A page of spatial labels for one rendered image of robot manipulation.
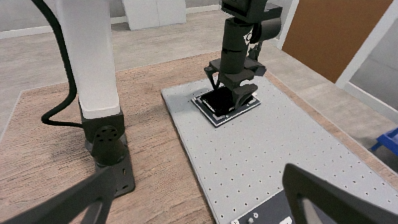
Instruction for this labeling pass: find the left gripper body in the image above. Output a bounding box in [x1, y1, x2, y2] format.
[209, 45, 266, 96]

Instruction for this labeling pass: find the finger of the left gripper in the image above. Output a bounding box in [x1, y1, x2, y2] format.
[204, 66, 221, 90]
[232, 83, 258, 110]

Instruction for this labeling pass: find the black microplate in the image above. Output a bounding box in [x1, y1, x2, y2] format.
[200, 86, 253, 118]

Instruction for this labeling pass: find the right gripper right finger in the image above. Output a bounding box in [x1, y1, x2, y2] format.
[281, 163, 398, 224]

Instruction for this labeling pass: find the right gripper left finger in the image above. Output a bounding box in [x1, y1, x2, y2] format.
[0, 166, 117, 224]

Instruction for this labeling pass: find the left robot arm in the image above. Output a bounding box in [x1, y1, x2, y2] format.
[54, 0, 283, 200]

